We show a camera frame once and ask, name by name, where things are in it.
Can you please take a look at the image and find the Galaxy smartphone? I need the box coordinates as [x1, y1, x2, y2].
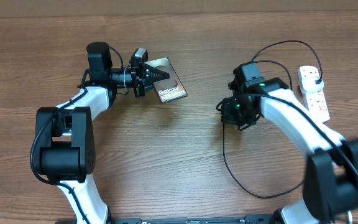
[146, 57, 188, 103]

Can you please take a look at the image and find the white charger adapter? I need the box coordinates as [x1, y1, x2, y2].
[300, 77, 324, 94]

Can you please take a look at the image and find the black USB charging cable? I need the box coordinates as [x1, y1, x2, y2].
[221, 40, 324, 199]

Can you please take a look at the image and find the white power strip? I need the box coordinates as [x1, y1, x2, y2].
[297, 65, 331, 123]

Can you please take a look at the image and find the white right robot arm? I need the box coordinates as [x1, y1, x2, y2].
[216, 62, 358, 223]

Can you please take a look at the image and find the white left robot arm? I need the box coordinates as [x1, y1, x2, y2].
[30, 42, 170, 223]

